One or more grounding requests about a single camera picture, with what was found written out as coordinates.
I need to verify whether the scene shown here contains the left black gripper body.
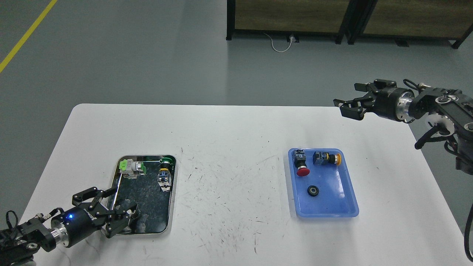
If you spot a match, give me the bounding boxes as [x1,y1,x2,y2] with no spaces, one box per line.
[50,207,105,248]

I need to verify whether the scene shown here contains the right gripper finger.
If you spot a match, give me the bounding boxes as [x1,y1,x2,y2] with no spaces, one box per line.
[354,79,397,93]
[333,92,376,121]

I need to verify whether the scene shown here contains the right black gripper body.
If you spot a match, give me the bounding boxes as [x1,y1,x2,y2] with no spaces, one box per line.
[372,87,414,122]

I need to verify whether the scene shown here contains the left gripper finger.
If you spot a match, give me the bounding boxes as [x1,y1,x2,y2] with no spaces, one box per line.
[72,187,117,213]
[101,203,137,238]

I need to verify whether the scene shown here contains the black gear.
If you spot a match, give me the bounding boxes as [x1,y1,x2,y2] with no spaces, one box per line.
[306,185,320,197]
[129,209,141,221]

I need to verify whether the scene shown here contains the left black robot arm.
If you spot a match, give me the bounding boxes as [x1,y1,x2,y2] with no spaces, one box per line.
[1,187,140,266]

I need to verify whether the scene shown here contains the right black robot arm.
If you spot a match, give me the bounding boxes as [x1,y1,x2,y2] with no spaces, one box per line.
[333,79,473,175]

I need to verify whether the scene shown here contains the silver metal tray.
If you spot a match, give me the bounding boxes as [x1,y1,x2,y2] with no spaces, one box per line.
[106,154,177,235]

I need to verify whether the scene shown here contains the blue plastic tray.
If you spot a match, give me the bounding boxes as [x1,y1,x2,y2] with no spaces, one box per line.
[288,148,359,218]

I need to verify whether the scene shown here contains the black framed wooden cabinet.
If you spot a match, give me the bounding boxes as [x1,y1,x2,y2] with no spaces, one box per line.
[226,0,361,44]

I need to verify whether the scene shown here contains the green push button switch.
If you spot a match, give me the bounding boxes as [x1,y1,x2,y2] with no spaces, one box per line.
[118,159,147,179]

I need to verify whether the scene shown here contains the yellow push button switch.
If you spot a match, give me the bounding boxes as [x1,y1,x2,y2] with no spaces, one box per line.
[313,151,342,166]

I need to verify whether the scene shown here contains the green yellow button switch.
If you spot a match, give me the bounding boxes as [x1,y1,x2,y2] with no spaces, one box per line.
[157,157,174,192]

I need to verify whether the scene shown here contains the red mushroom button switch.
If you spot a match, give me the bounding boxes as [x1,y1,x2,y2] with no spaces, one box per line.
[292,149,310,177]

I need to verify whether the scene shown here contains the white cable on floor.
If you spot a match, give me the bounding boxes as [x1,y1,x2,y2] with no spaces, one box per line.
[263,32,299,52]

